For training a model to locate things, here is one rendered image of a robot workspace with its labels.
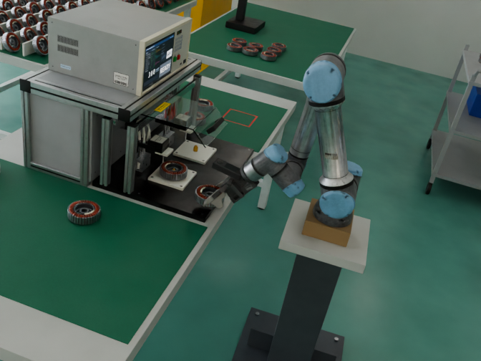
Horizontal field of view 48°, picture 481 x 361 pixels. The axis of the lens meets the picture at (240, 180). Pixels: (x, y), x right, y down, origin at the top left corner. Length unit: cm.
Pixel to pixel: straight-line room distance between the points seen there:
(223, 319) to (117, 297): 111
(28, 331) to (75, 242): 39
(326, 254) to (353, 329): 93
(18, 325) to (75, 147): 76
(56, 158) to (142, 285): 70
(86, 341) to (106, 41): 104
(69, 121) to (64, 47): 27
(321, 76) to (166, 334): 146
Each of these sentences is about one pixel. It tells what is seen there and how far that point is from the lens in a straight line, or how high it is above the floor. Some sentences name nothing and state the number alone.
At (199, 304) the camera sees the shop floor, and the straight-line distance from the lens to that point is 275.
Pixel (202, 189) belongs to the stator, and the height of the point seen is 84.
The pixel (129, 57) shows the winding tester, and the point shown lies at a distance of 199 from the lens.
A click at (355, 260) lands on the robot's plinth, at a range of 201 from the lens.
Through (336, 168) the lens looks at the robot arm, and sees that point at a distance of 179.
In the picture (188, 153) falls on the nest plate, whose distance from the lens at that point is 236.
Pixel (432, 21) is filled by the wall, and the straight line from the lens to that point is 721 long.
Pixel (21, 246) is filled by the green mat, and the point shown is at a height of 75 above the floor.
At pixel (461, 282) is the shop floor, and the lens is 349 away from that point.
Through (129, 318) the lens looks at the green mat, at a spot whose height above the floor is 75.
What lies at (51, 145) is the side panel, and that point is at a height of 87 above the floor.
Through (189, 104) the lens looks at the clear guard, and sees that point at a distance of 212.
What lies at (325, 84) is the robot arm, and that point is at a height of 138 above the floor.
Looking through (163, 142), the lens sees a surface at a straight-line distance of 213.
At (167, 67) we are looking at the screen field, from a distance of 219.
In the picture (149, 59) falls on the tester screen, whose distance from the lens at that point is 201.
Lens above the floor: 191
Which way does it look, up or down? 30 degrees down
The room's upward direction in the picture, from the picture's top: 11 degrees clockwise
